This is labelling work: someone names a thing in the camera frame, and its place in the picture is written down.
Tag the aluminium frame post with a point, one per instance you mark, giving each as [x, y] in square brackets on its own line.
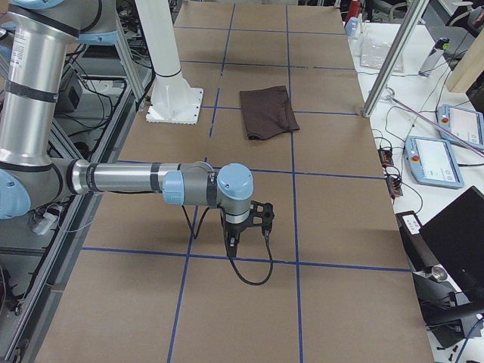
[406, 29]

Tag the white camera stand base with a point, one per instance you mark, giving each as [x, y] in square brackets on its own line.
[172, 99]

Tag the red bottle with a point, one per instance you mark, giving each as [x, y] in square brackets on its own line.
[354, 8]

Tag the dark brown t-shirt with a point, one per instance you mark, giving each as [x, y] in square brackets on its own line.
[267, 112]

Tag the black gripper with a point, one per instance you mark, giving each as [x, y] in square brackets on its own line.
[233, 230]

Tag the black monitor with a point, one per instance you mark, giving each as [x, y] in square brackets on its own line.
[455, 237]

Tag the far blue teach pendant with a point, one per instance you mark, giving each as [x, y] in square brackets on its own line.
[463, 123]

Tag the black box under table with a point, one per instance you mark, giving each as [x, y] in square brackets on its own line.
[70, 93]

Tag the blue teach pendant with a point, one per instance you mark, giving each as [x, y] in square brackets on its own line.
[463, 123]
[432, 162]

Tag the near blue teach pendant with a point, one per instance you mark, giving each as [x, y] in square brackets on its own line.
[432, 162]

